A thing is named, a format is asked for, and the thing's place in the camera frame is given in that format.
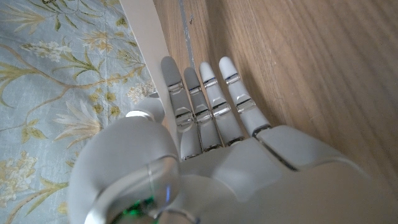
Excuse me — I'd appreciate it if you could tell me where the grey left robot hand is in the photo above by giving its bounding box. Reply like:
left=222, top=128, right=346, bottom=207
left=67, top=55, right=398, bottom=224

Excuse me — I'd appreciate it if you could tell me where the white sticker release liner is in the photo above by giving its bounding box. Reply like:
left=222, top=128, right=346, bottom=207
left=119, top=0, right=181, bottom=153

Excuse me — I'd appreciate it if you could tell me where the floral print backdrop cloth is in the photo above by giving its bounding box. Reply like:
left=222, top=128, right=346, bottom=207
left=0, top=0, right=158, bottom=224

